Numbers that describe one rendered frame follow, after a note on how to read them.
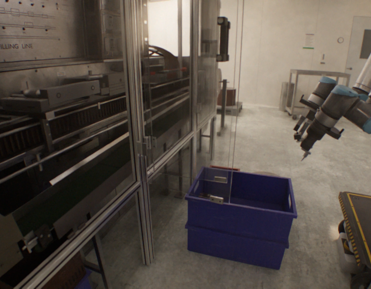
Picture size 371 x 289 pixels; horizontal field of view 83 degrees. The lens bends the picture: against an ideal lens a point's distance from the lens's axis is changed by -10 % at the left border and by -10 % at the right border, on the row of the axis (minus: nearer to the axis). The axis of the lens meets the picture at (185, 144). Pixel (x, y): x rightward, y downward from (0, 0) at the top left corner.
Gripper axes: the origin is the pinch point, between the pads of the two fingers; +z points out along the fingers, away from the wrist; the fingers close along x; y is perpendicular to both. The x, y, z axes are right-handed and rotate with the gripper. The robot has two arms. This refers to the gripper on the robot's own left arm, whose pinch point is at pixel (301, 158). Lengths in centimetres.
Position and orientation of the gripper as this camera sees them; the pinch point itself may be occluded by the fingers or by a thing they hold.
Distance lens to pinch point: 119.3
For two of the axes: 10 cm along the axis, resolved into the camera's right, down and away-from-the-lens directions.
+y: -7.9, -5.4, 2.8
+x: -5.4, 4.1, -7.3
